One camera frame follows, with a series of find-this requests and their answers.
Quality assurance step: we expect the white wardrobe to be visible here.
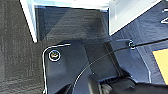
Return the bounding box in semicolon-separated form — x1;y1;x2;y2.
33;0;112;14

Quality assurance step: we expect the grey robot torso limb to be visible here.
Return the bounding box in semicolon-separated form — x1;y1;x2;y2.
85;74;116;94

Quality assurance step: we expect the thin black cable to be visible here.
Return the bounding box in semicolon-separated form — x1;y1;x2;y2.
71;37;168;94

